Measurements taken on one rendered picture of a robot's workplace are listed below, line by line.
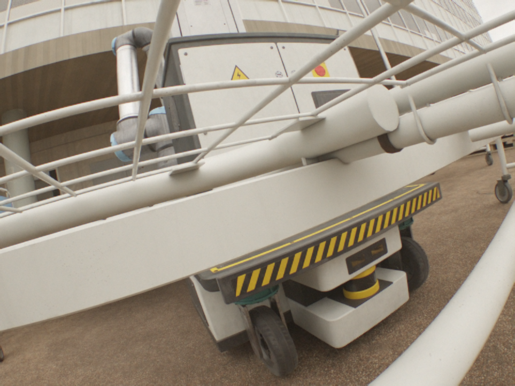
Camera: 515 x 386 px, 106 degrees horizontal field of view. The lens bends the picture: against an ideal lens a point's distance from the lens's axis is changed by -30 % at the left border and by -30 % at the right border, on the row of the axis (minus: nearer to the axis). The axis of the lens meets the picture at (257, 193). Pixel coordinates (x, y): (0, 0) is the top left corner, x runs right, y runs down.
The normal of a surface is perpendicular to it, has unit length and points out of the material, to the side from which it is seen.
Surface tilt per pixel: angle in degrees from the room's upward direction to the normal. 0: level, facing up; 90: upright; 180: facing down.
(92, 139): 90
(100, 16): 90
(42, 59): 90
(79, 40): 90
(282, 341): 65
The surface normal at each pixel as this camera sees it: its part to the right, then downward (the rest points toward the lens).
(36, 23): 0.43, -0.11
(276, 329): 0.09, -0.71
